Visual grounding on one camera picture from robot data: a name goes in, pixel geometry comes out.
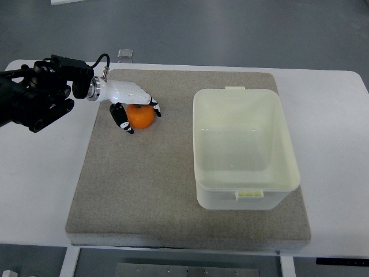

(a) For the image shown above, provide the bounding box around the small white floor object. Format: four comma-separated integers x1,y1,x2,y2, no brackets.
2,269,18,277

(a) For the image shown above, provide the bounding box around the white table leg frame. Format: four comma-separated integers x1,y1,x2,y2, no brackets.
59,246,80,277

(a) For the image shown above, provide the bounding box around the black table control panel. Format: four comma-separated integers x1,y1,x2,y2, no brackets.
315,257,369,267

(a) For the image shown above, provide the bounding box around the grey metal base plate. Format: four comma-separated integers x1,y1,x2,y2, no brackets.
115,263,260,277

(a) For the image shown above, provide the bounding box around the grey foam mat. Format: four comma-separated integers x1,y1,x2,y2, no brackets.
65,69,311,251

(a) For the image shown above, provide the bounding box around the orange fruit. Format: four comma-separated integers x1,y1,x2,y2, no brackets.
126,104,155,129

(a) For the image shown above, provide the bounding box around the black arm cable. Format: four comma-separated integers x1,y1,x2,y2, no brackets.
91,53,112,80

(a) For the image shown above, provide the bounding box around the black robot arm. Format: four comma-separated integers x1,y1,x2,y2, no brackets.
1,55,94,133

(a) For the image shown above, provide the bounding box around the white plastic box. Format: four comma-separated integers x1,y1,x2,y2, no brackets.
193,87,300,210

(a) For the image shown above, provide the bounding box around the white object at top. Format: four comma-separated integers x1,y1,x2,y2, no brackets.
50,0,79,5

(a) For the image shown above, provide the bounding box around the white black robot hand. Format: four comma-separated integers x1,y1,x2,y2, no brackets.
86,76,161,134

